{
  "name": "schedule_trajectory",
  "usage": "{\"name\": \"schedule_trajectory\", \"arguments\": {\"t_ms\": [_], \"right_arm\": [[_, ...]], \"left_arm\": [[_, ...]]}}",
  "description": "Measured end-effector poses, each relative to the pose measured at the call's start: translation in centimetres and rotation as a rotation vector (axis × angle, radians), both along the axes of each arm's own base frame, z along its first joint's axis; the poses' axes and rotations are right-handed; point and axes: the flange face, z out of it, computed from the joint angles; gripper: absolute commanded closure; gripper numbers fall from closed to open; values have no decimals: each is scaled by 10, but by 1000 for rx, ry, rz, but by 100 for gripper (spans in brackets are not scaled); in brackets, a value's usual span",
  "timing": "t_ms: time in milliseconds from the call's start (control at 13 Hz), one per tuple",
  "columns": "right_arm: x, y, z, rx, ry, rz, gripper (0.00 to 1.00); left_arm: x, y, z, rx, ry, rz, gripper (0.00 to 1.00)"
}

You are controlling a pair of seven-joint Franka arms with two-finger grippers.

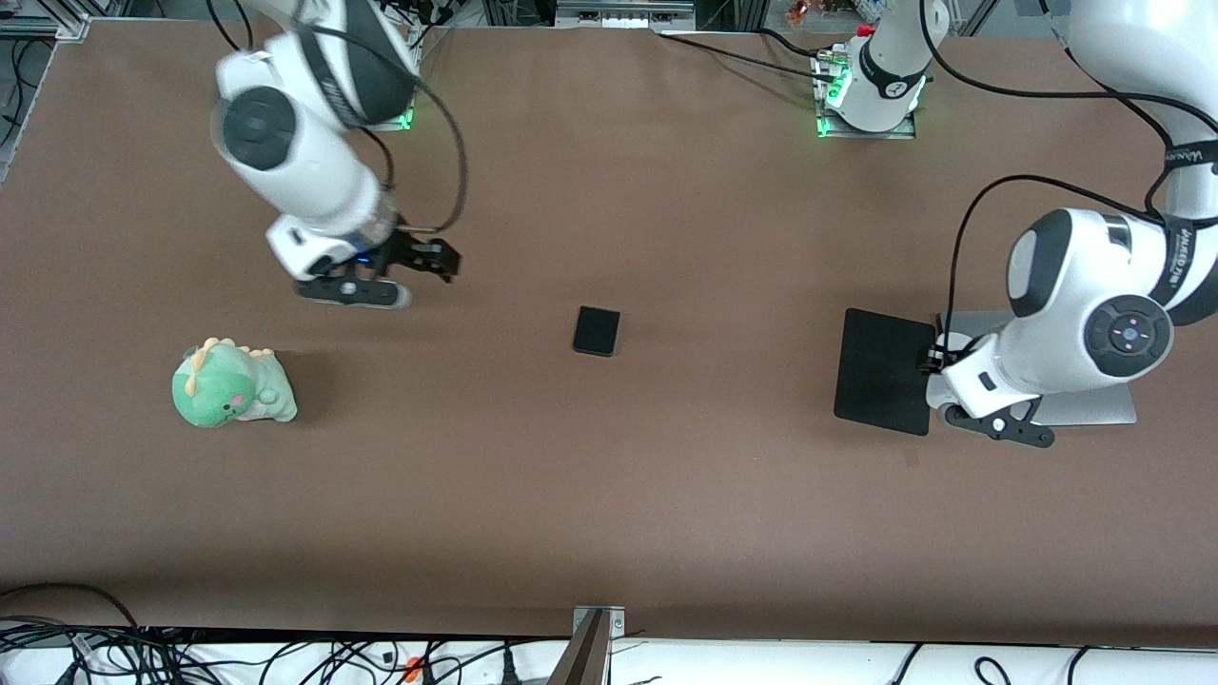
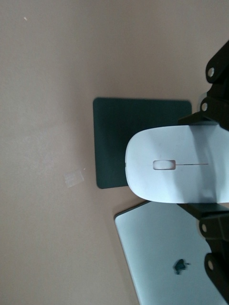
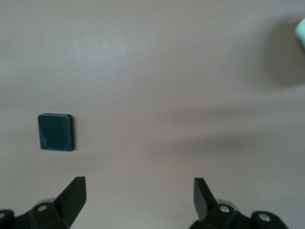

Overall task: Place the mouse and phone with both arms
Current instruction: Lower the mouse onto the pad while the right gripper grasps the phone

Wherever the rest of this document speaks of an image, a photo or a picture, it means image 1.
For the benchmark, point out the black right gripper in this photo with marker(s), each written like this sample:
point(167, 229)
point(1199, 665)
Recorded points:
point(416, 255)

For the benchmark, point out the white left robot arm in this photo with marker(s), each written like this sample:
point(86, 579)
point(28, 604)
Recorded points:
point(1075, 285)

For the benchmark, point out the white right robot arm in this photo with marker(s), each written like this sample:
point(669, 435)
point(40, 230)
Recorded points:
point(304, 162)

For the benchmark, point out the black mouse pad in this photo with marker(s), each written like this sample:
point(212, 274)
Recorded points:
point(880, 371)

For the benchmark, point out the silver laptop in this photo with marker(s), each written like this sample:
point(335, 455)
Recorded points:
point(1104, 409)

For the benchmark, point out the green plush dinosaur toy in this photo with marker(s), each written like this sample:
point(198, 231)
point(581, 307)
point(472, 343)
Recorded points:
point(228, 390)

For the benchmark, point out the grey metal box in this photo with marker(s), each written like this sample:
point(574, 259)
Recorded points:
point(623, 14)

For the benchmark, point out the small orange clip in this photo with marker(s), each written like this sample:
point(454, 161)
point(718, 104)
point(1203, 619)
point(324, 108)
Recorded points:
point(412, 669)

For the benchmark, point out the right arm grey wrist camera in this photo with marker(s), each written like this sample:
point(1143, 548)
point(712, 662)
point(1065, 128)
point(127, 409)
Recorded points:
point(352, 293)

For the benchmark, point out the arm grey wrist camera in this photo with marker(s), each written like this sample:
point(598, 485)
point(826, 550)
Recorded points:
point(1009, 423)
point(352, 293)

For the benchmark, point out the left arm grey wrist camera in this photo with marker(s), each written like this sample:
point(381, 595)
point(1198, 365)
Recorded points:
point(1009, 423)

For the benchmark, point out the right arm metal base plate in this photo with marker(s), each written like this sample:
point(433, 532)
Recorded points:
point(398, 125)

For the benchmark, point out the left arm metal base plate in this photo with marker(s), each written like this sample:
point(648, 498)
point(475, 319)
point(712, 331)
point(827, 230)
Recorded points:
point(833, 130)

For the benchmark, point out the metal table edge bracket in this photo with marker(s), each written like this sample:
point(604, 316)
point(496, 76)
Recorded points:
point(590, 656)

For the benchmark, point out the aluminium frame rail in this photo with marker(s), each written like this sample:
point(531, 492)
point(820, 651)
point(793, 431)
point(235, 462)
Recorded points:
point(57, 27)

